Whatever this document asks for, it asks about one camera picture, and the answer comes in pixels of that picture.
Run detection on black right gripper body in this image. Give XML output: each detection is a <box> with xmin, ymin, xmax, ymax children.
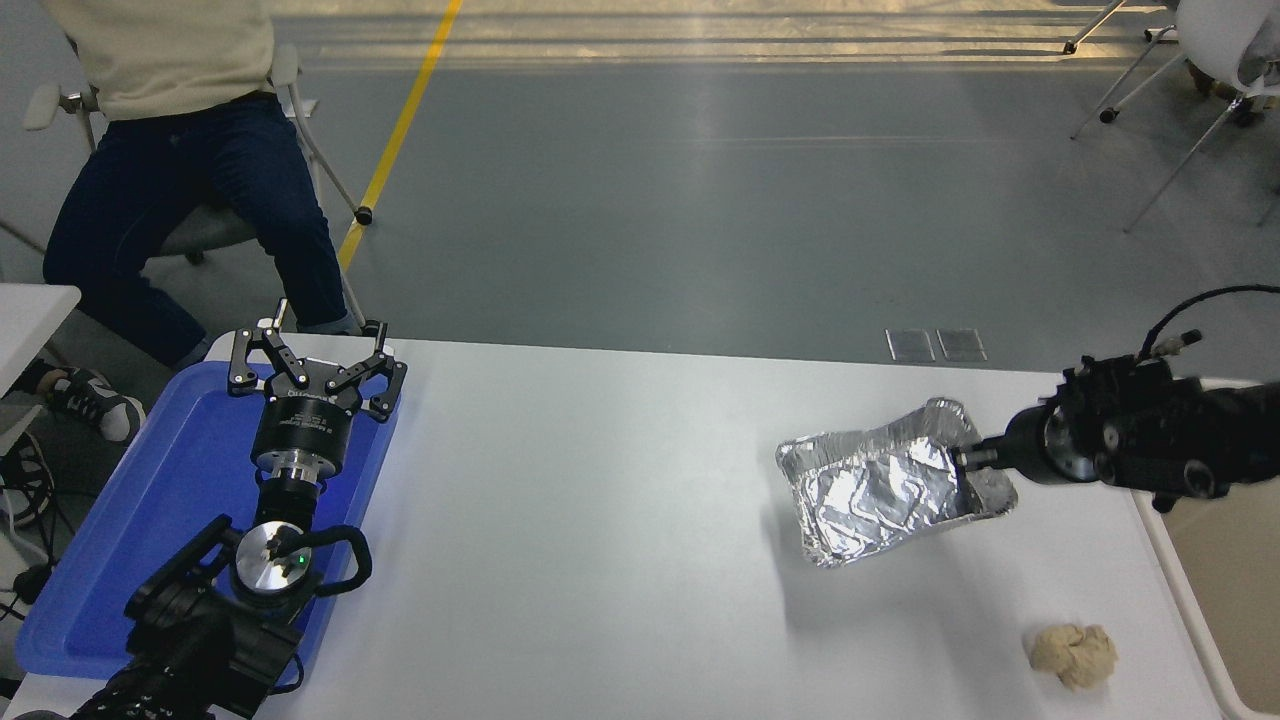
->
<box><xmin>1000</xmin><ymin>405</ymin><xmax>1053</xmax><ymax>483</ymax></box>

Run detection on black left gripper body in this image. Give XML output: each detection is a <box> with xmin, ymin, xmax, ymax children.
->
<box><xmin>248</xmin><ymin>362</ymin><xmax>361</xmax><ymax>471</ymax></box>

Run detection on silver foil tray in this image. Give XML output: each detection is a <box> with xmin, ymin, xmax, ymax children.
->
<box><xmin>776</xmin><ymin>397</ymin><xmax>1019</xmax><ymax>569</ymax></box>

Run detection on blue plastic tray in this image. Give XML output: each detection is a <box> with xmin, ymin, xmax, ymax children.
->
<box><xmin>15</xmin><ymin>360</ymin><xmax>403</xmax><ymax>691</ymax></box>

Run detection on grey chair with white armrests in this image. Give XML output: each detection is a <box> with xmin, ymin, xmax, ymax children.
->
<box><xmin>22</xmin><ymin>42</ymin><xmax>386</xmax><ymax>336</ymax></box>

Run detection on crumpled tan paper ball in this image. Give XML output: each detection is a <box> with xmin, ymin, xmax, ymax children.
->
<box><xmin>1030</xmin><ymin>624</ymin><xmax>1119</xmax><ymax>693</ymax></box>

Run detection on person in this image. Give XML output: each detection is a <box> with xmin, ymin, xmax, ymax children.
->
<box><xmin>30</xmin><ymin>0</ymin><xmax>351</xmax><ymax>444</ymax></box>

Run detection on large pale bin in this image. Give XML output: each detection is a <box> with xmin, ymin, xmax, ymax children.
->
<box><xmin>1130</xmin><ymin>378</ymin><xmax>1280</xmax><ymax>720</ymax></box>

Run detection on small white side table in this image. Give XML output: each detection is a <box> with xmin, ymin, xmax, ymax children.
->
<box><xmin>0</xmin><ymin>285</ymin><xmax>83</xmax><ymax>456</ymax></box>

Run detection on metal chair legs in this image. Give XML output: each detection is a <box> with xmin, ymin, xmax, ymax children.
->
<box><xmin>1063</xmin><ymin>0</ymin><xmax>1181</xmax><ymax>56</ymax></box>

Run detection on white chair with metal legs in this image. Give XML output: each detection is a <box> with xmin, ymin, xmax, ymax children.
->
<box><xmin>1072</xmin><ymin>0</ymin><xmax>1280</xmax><ymax>233</ymax></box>

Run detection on black floor cables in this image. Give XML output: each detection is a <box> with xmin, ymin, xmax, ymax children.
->
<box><xmin>0</xmin><ymin>430</ymin><xmax>59</xmax><ymax>621</ymax></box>

